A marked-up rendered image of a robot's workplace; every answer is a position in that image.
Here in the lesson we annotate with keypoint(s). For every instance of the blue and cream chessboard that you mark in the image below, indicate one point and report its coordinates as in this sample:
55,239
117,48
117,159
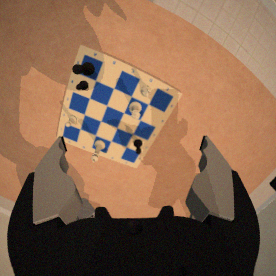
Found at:
102,110

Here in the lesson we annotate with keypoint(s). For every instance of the white pawn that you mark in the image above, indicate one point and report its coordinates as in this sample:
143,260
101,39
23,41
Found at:
72,120

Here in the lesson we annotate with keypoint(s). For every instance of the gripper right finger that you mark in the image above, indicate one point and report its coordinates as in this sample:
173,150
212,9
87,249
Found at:
218,198

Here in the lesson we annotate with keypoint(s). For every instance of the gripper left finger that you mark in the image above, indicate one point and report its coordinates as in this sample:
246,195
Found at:
47,201

